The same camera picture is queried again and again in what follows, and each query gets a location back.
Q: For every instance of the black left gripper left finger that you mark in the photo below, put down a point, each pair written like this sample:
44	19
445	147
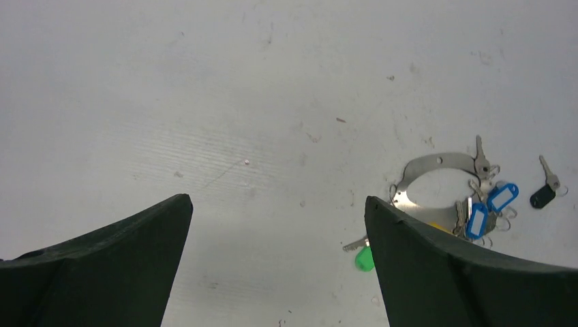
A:
118	275

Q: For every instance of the large steel carabiner keyring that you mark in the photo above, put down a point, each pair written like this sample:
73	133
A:
434	189

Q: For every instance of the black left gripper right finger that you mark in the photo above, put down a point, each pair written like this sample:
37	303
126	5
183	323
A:
428	277

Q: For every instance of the key with black tag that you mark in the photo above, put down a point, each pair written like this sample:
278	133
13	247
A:
550	190

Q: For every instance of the silver key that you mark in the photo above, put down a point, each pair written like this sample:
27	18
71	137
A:
481	164

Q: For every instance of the blue key tag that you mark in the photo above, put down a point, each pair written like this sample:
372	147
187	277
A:
475	227
501	196

